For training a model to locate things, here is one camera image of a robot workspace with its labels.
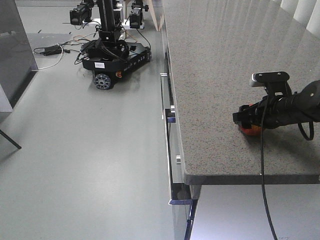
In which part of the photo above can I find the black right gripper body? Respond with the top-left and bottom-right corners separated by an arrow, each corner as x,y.
232,97 -> 278,129

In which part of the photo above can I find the red yellow apple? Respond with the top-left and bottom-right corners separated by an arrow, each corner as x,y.
238,104 -> 262,136

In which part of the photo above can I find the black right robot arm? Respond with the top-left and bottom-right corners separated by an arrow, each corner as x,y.
232,80 -> 320,129

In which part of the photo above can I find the grey speckled stone countertop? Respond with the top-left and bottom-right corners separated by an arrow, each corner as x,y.
163,0 -> 320,185

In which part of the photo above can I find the black wheeled mobile robot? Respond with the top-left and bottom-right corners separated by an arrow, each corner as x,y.
69,0 -> 152,90

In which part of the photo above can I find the dark grey cabinet panel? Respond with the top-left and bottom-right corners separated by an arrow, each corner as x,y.
0,0 -> 37,107

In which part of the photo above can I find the black camera cable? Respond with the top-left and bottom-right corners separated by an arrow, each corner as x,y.
259,96 -> 279,240

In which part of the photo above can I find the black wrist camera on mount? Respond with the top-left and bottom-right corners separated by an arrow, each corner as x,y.
249,71 -> 292,99

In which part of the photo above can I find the black power adapter with cables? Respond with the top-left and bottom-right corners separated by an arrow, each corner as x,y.
33,41 -> 80,71

